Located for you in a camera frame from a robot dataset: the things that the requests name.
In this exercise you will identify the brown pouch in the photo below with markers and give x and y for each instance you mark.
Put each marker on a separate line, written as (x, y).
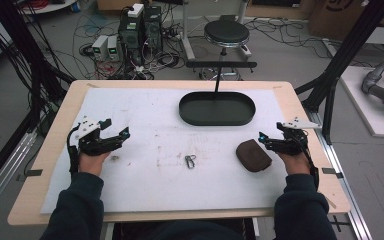
(253, 156)

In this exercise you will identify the person's torso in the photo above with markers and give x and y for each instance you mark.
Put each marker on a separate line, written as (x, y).
(186, 231)

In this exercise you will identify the person's right hand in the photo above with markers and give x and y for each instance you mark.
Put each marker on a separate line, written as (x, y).
(295, 164)

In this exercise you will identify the black oval tray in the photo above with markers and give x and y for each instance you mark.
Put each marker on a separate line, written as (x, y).
(216, 111)

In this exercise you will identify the black computer tower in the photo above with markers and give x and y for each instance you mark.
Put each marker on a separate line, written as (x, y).
(152, 28)
(130, 38)

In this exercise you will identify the black metal frame post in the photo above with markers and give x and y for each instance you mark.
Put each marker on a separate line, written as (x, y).
(343, 53)

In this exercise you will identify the black tape strip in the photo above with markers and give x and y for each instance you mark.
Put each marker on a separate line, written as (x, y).
(33, 173)
(331, 172)

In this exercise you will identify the black round stool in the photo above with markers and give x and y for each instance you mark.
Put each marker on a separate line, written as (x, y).
(226, 33)

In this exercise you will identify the black T-shaped stand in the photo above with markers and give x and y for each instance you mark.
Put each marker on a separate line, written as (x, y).
(220, 64)

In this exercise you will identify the white table leg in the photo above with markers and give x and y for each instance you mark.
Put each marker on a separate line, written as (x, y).
(187, 36)

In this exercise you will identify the silver carabiner keyring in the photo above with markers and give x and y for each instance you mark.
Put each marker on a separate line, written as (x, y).
(190, 161)

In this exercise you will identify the white board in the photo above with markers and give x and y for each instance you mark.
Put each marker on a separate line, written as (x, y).
(373, 116)

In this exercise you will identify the grey power supply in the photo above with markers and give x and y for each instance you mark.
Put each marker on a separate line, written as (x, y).
(99, 46)
(113, 48)

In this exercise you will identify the aluminium rail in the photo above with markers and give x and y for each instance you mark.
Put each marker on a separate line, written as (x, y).
(3, 173)
(343, 186)

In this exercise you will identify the person's left hand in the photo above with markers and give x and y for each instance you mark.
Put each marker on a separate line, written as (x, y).
(91, 163)

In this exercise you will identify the white box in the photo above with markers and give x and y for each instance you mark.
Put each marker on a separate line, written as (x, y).
(135, 10)

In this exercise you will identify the white foam mat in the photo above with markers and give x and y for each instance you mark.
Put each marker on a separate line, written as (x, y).
(153, 186)

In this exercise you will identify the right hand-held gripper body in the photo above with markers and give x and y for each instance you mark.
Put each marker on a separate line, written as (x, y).
(293, 141)

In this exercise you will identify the cardboard box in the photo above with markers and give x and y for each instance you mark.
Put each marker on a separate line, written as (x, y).
(333, 15)

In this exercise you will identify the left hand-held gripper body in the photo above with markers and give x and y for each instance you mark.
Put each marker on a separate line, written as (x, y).
(91, 145)

